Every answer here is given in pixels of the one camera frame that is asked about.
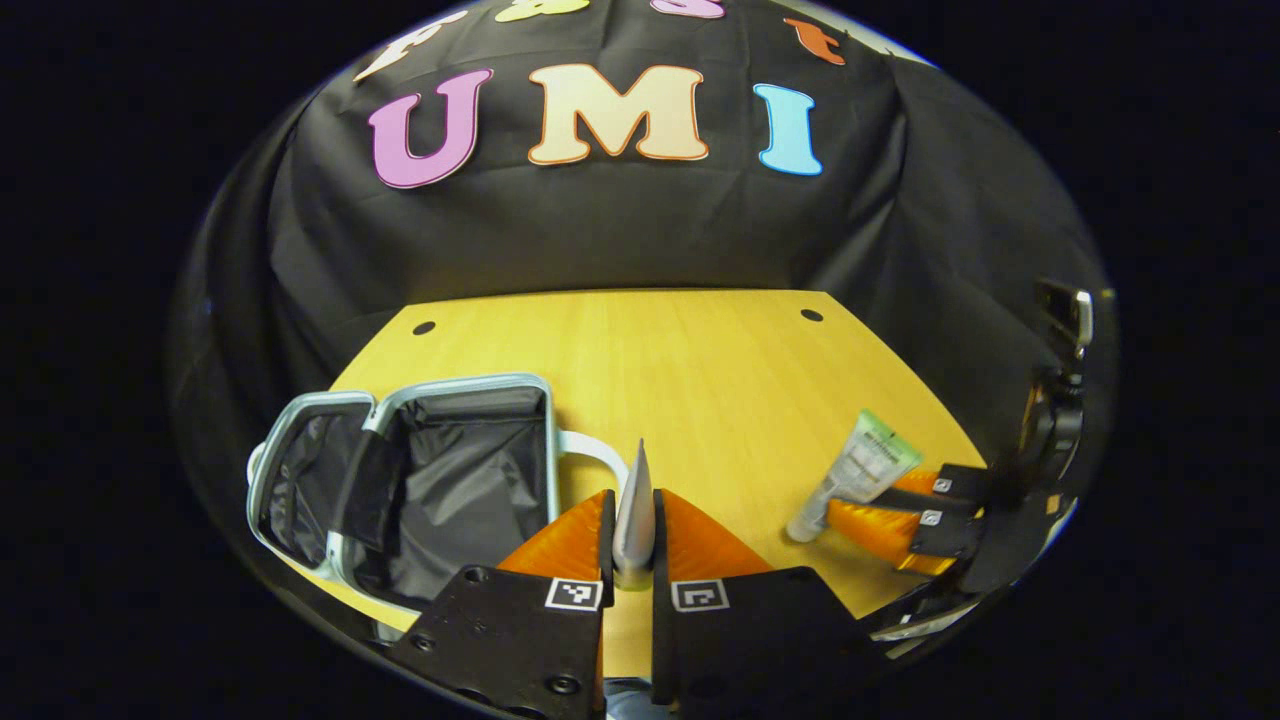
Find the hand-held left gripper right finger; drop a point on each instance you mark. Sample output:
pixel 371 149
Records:
pixel 740 640

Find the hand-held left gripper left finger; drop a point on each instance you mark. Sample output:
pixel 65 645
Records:
pixel 520 640

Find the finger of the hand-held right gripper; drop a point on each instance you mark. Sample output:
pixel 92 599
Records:
pixel 945 535
pixel 955 483

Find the white tube with green cap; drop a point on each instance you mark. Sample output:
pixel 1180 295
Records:
pixel 860 470

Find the light blue suitcase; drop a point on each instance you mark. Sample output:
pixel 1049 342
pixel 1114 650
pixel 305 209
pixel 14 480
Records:
pixel 470 490

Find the silver grey tube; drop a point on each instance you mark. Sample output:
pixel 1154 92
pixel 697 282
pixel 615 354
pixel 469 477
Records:
pixel 634 520

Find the black backdrop cloth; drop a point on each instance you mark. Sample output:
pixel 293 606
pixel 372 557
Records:
pixel 620 220

